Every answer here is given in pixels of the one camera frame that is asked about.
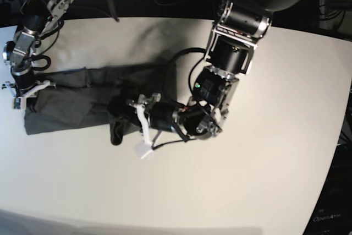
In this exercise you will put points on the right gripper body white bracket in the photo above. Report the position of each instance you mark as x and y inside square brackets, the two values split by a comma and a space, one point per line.
[25, 83]

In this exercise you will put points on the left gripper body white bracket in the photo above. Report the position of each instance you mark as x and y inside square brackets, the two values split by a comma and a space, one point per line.
[155, 117]

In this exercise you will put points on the grey T-shirt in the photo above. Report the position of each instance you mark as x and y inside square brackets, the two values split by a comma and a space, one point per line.
[81, 97]

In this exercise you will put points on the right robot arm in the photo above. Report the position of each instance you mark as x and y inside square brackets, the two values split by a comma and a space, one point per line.
[39, 20]

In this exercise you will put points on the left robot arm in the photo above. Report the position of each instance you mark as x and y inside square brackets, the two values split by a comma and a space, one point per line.
[238, 27]

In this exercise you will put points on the black OpenArm box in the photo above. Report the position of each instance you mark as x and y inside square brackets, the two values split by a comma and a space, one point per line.
[332, 213]

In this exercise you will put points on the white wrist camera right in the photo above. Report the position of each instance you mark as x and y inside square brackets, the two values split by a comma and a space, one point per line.
[19, 103]

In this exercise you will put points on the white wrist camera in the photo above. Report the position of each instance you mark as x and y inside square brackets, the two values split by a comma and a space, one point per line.
[144, 151]
[19, 103]

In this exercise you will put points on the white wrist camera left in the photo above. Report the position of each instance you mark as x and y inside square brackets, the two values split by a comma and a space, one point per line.
[144, 151]

